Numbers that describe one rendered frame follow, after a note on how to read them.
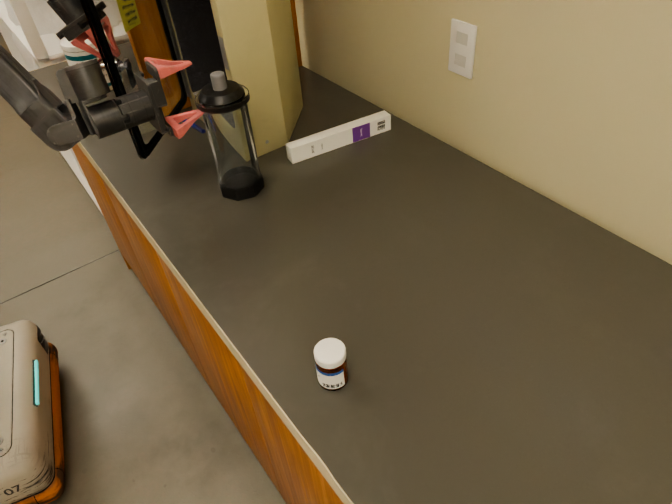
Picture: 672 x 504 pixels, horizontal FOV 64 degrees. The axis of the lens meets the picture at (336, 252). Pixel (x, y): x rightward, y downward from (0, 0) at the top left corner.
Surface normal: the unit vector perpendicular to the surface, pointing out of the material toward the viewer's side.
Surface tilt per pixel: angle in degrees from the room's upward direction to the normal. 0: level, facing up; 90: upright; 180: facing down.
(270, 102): 90
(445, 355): 1
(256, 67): 90
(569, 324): 0
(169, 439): 0
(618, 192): 90
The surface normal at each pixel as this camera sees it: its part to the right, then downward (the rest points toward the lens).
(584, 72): -0.80, 0.44
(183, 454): -0.07, -0.74
